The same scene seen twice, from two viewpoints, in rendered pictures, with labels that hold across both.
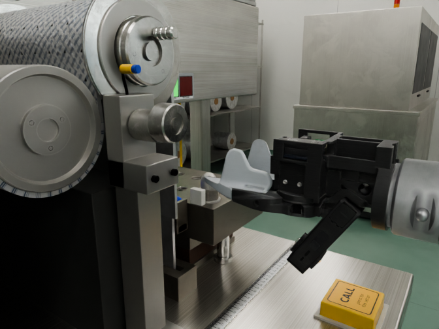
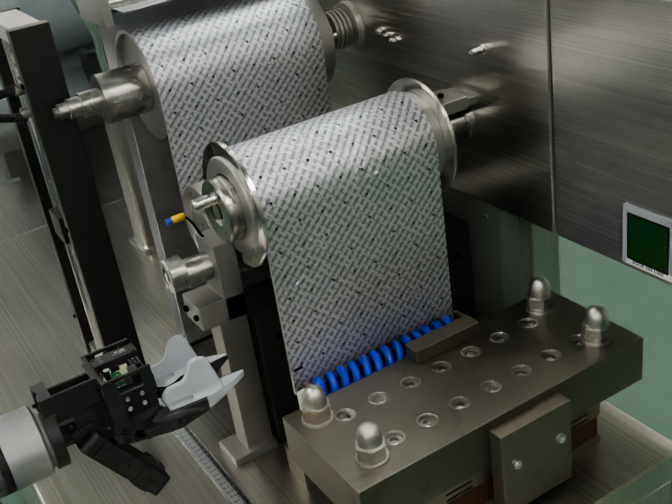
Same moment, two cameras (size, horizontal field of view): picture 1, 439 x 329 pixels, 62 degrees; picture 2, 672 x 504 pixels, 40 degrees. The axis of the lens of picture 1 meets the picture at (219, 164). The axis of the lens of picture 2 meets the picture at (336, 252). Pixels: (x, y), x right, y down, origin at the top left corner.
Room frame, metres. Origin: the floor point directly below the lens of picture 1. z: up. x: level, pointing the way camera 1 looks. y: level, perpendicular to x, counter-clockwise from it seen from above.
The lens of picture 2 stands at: (0.98, -0.70, 1.67)
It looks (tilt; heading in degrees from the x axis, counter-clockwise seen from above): 27 degrees down; 118
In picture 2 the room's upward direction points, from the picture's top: 9 degrees counter-clockwise
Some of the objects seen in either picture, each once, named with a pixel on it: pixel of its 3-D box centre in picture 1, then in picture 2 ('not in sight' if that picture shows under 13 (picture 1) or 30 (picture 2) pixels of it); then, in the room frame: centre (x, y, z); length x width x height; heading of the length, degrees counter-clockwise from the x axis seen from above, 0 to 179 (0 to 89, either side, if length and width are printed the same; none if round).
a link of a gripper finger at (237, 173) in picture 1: (234, 172); (182, 358); (0.41, -0.02, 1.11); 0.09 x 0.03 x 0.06; 65
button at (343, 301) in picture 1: (352, 304); not in sight; (0.44, -0.19, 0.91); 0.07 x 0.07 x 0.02; 56
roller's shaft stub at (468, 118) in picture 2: not in sight; (443, 127); (0.60, 0.34, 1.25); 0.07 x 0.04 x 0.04; 56
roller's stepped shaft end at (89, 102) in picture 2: not in sight; (77, 106); (0.19, 0.17, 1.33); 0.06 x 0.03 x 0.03; 56
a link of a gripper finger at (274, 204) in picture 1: (270, 196); not in sight; (0.38, -0.06, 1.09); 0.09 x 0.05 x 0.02; 65
